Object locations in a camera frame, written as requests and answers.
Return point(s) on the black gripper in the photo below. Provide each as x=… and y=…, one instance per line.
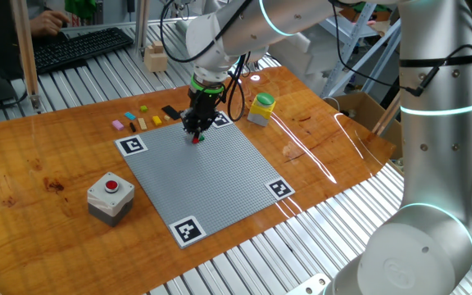
x=204, y=108

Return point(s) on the dark green Lego brick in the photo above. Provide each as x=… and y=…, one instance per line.
x=201, y=138

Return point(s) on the red Lego brick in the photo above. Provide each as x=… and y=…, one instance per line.
x=195, y=140

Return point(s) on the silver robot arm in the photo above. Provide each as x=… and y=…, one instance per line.
x=424, y=254

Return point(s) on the wide black Lego plate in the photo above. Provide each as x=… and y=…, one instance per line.
x=171, y=112

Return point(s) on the tiny tan Lego piece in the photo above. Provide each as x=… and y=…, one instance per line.
x=167, y=118

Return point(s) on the yellow Lego brick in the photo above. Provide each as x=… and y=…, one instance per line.
x=157, y=120

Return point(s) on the grey Lego baseplate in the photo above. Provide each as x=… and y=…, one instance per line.
x=203, y=176

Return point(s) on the long tan Lego brick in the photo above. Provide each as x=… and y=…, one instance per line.
x=142, y=123

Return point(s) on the lime Lego brick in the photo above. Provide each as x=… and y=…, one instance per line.
x=143, y=109

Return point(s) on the narrow black Lego brick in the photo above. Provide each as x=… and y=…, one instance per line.
x=132, y=127

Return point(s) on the cyan Lego brick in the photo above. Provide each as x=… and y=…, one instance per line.
x=130, y=116

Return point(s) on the pink Lego brick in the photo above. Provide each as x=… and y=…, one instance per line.
x=118, y=125

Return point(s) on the operator bare hand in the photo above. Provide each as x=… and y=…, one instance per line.
x=47, y=24

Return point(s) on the paper fiducial marker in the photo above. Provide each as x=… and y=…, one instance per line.
x=131, y=145
x=223, y=120
x=187, y=230
x=280, y=188

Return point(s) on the green button yellow box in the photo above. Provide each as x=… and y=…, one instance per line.
x=260, y=112

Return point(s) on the wooden block puzzle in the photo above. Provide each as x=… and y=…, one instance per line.
x=156, y=59

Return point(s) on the red push button box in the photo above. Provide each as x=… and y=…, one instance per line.
x=109, y=205

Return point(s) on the white foam block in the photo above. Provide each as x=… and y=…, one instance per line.
x=297, y=53

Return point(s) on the black keyboard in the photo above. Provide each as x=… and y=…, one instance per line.
x=80, y=47

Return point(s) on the green cloth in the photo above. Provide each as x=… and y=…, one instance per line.
x=80, y=7

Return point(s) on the open cardboard box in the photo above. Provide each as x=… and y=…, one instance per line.
x=367, y=110

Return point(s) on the slanted aluminium profile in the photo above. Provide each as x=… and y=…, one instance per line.
x=385, y=119

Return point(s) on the orange wooden board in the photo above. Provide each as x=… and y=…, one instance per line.
x=35, y=246

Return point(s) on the aluminium frame post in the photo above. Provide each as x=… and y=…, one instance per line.
x=141, y=28

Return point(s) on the grey metal shelf frame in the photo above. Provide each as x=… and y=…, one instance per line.
x=344, y=61

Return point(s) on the tan frame post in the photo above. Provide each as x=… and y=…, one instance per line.
x=26, y=53

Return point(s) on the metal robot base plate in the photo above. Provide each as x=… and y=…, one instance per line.
x=309, y=287

